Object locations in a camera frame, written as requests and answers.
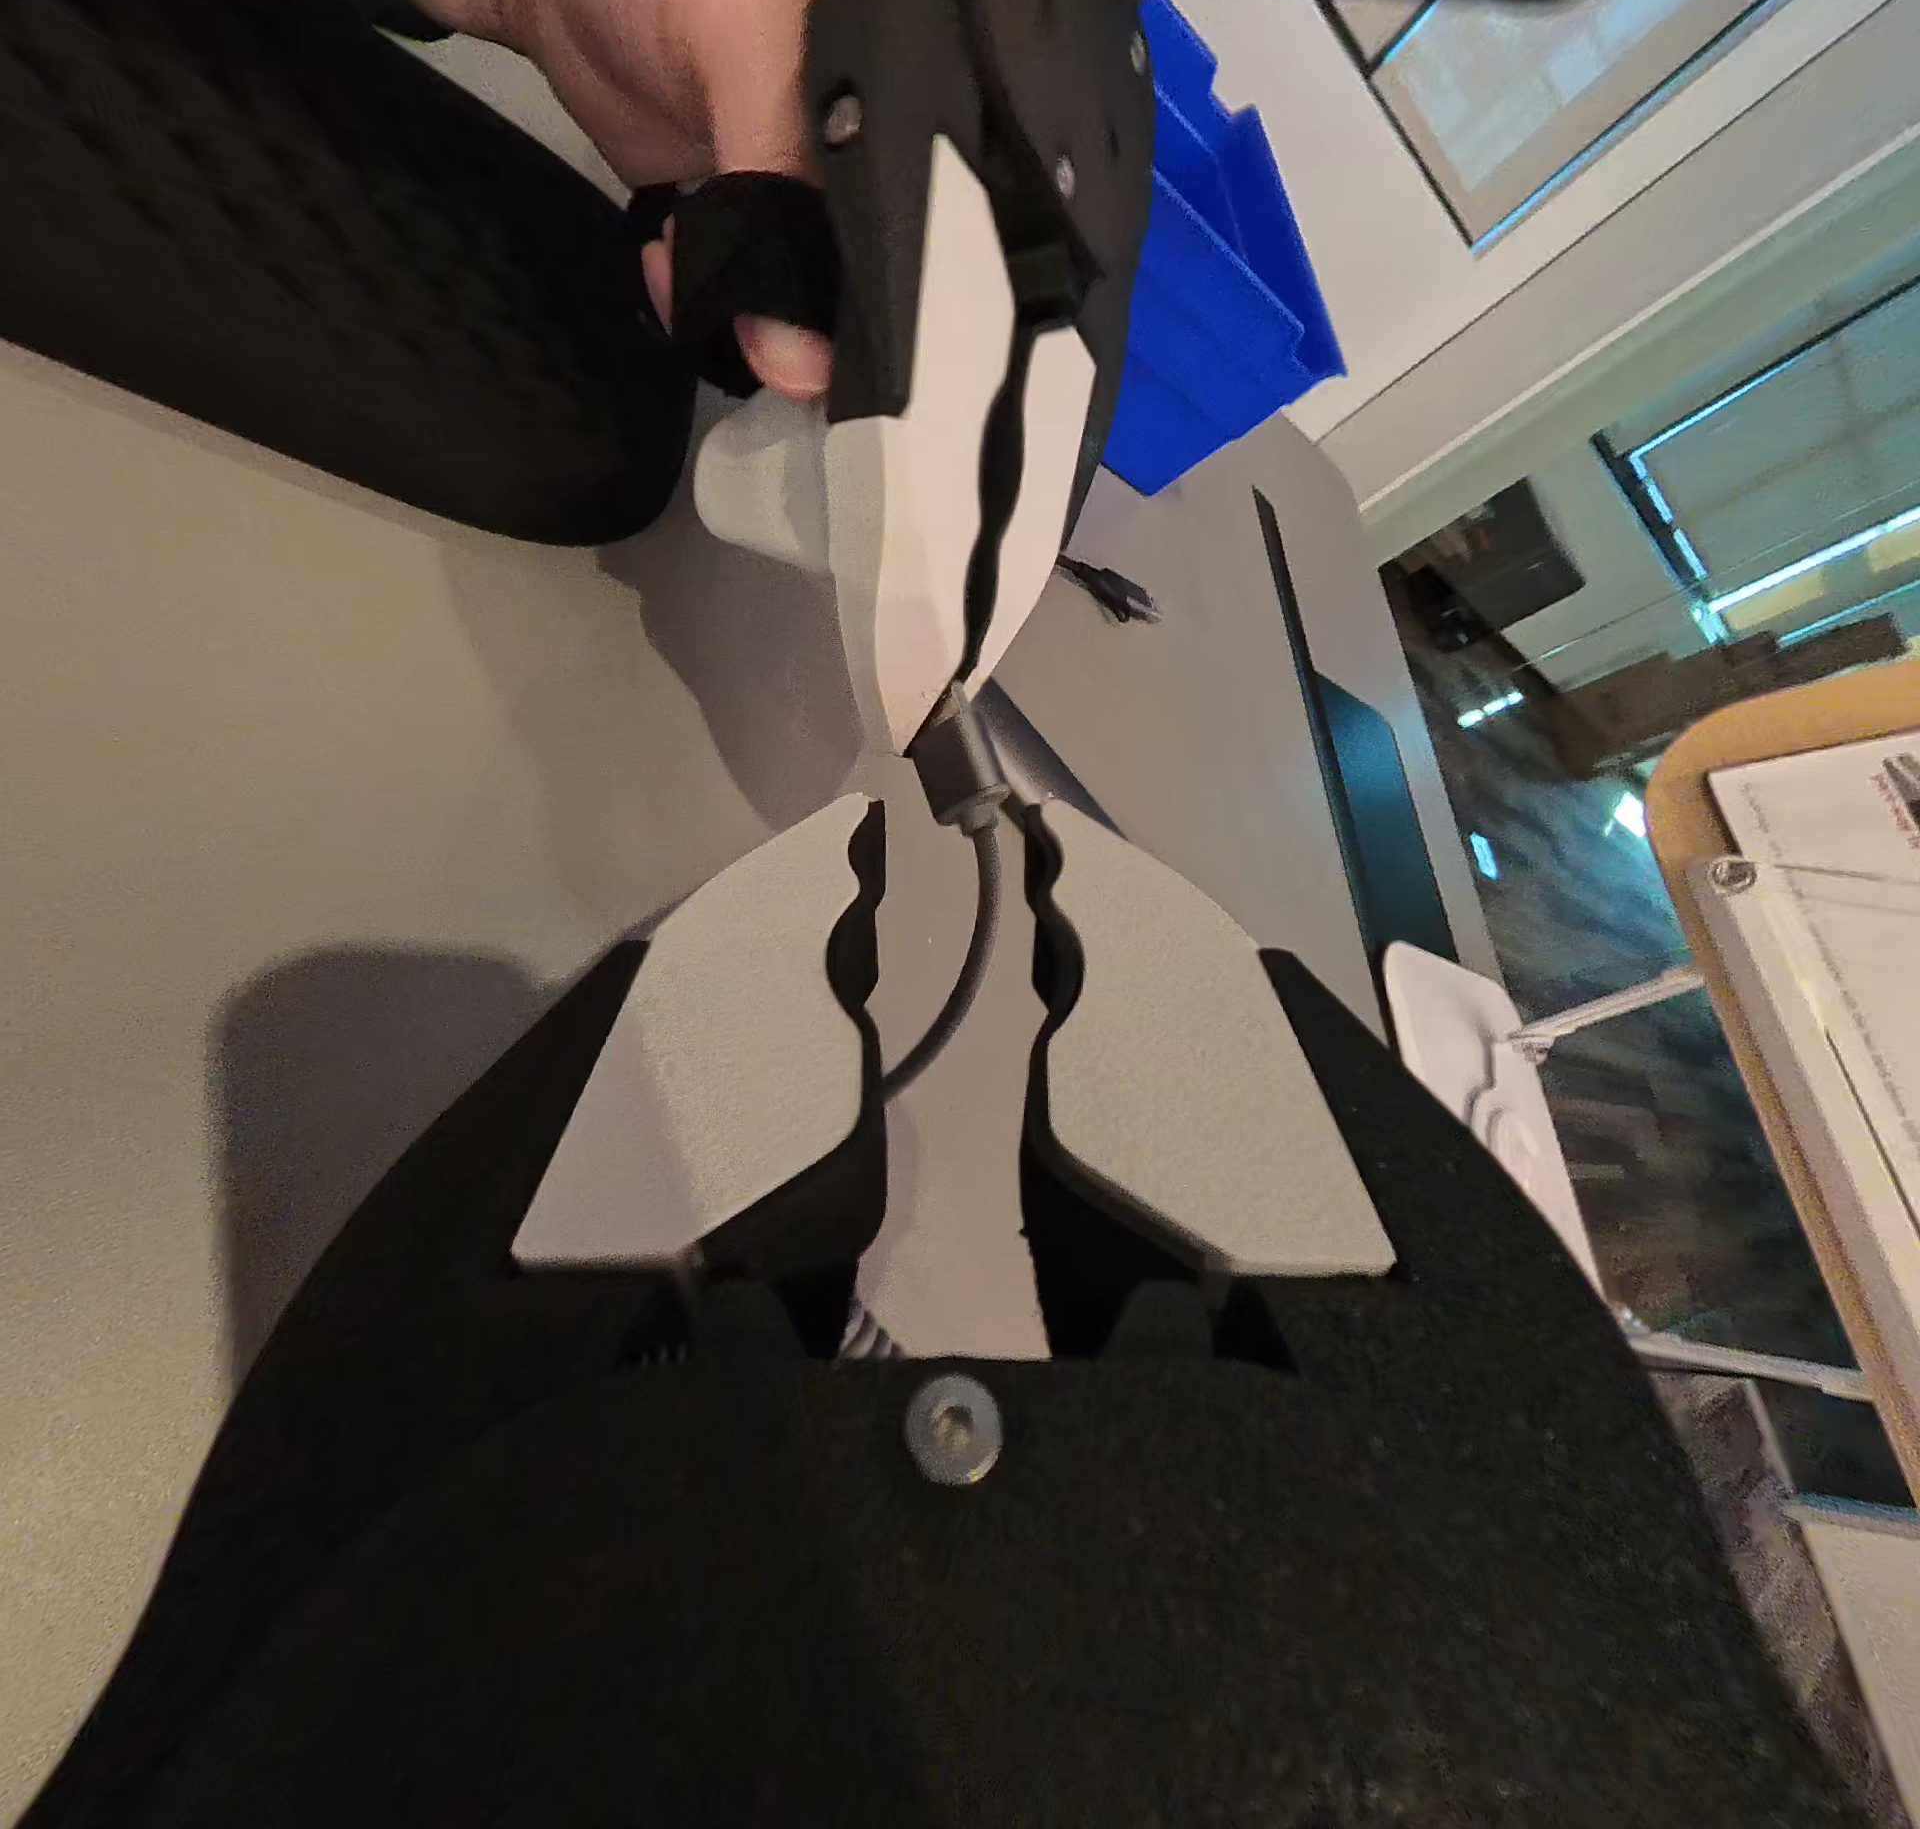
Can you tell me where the white stand with wooden board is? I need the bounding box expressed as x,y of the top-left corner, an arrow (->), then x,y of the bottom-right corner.
1376,686 -> 1920,1510

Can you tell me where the person's left hand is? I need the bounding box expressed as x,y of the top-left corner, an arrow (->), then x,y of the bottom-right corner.
404,0 -> 858,399

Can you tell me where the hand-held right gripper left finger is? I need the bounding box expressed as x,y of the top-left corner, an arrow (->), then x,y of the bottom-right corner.
511,794 -> 894,1278

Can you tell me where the black textured cushion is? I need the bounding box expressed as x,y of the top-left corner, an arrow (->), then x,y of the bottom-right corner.
0,0 -> 701,549

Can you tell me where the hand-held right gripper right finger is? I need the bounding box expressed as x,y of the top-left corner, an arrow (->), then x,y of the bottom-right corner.
1021,796 -> 1401,1284

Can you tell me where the printed instruction sheet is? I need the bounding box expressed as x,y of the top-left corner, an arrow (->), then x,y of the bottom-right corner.
1707,727 -> 1920,1172

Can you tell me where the grey usb cable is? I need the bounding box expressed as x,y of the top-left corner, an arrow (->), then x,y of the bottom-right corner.
882,686 -> 1010,1108

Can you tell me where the black low cabinet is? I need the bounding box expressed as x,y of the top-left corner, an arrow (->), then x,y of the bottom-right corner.
1381,478 -> 1584,660

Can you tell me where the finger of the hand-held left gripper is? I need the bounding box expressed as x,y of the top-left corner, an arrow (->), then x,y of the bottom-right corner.
824,134 -> 1039,759
960,314 -> 1117,698

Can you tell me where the narrow side window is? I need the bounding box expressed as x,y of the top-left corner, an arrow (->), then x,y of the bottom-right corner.
1597,276 -> 1920,691

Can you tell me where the blue plastic bin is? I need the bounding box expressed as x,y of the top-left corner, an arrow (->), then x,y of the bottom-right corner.
1102,0 -> 1348,499

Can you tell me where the large gridded window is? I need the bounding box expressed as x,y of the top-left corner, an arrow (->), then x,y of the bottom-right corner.
1356,0 -> 1920,249

